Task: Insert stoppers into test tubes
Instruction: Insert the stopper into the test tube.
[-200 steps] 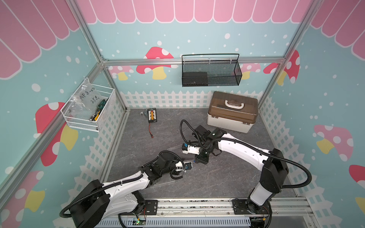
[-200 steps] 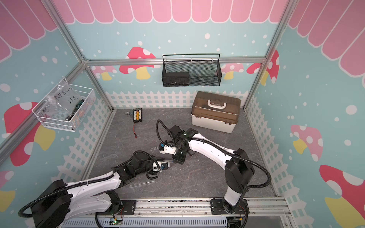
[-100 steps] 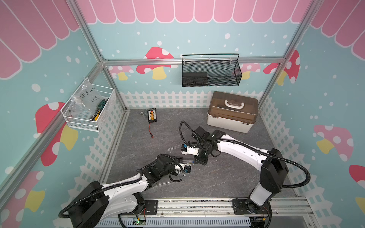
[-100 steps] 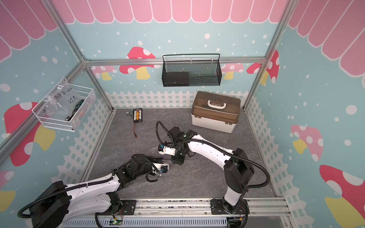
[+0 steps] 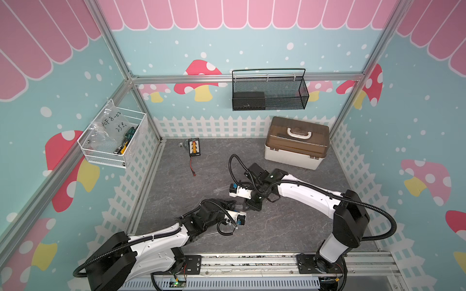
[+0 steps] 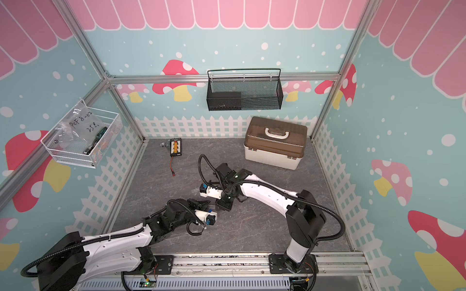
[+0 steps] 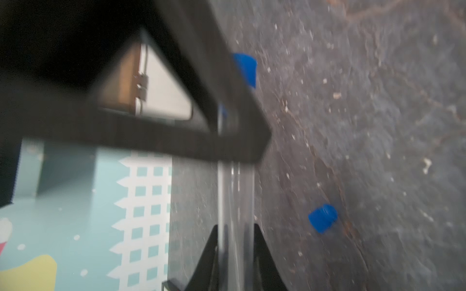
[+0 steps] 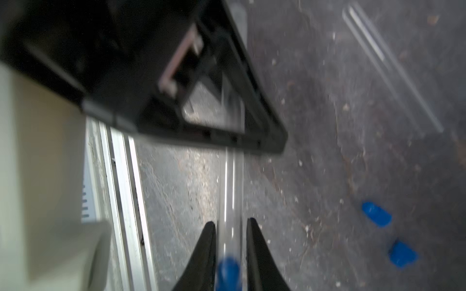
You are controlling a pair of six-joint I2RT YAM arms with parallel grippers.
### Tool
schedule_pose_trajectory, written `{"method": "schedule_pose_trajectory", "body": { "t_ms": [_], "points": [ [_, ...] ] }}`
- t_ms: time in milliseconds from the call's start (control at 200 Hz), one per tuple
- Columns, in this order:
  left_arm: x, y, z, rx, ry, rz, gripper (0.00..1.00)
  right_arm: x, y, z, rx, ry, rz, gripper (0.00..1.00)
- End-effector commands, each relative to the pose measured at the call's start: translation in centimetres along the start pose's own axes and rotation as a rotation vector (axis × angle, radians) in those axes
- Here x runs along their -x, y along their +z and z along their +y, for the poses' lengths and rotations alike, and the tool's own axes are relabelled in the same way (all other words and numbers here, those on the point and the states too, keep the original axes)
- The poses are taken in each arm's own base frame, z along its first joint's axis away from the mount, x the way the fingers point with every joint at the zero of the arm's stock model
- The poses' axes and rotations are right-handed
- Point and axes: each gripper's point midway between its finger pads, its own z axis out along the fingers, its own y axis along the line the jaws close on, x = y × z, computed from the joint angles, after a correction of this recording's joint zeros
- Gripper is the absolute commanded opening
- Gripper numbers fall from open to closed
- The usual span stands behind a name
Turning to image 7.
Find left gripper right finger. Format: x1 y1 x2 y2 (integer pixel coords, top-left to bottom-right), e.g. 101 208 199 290
253 224 288 291

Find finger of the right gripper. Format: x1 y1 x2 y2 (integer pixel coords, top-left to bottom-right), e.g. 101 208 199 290
1 72 271 164
153 1 255 122

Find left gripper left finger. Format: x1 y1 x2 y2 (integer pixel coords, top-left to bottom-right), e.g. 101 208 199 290
184 225 218 291

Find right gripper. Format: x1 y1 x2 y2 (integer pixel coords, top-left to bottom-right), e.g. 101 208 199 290
0 0 175 204

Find blue stopper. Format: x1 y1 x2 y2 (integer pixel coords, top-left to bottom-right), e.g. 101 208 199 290
308 204 338 234
233 53 258 96

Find clear test tube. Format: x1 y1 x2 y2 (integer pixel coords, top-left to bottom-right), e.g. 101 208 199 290
218 161 254 291

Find brown lid storage box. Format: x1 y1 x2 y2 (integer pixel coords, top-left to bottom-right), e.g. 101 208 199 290
93 29 193 123

